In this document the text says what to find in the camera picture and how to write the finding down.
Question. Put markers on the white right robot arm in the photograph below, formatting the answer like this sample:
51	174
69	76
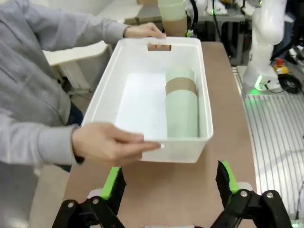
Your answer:
263	35

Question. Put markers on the brown plastic cup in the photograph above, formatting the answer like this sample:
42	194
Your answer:
174	27
180	85

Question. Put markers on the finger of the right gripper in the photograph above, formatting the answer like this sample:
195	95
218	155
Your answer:
189	33

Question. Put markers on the white desk top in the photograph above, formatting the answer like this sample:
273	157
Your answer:
123	12

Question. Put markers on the person in grey hoodie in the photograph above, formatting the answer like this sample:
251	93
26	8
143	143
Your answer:
23	83

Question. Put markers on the person's right forearm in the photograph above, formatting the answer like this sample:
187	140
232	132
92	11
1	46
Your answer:
35	140

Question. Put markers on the white power strip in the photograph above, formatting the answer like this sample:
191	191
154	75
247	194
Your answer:
297	51

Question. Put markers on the green plastic cup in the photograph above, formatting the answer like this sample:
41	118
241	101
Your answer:
179	73
181	114
171	10

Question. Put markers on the white side table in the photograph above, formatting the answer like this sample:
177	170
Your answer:
78	52

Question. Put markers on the grey lab table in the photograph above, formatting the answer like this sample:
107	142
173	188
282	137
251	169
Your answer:
228	17

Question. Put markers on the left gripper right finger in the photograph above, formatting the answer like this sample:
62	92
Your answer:
228	187

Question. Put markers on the person's left forearm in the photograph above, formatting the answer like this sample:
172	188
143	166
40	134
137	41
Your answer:
83	31

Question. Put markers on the yellow emergency stop box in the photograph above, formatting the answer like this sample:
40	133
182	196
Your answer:
281	69

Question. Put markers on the white plastic basket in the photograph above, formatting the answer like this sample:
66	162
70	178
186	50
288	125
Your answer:
142	99

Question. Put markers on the grey slotted aluminium plate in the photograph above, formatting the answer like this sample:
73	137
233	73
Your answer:
273	130

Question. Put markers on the person's right hand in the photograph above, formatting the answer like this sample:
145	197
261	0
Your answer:
107	142

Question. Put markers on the person's left hand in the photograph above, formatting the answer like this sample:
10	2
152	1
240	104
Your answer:
145	31

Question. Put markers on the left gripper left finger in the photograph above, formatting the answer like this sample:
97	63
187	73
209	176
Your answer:
114	187

